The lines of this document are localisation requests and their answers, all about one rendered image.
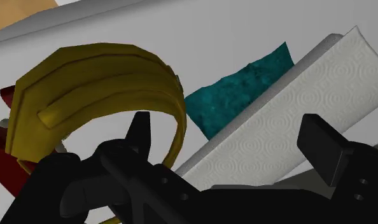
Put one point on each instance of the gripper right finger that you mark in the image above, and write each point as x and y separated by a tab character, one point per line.
359	167

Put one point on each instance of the dark red object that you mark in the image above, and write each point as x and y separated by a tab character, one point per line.
4	161

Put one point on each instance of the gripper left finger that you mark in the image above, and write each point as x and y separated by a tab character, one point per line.
145	183

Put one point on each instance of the teal cloth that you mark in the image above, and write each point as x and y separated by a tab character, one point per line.
232	93

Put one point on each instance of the white paper towel roll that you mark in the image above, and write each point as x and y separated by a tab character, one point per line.
300	118

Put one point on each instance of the yellow curved headband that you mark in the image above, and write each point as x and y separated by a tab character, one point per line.
83	80

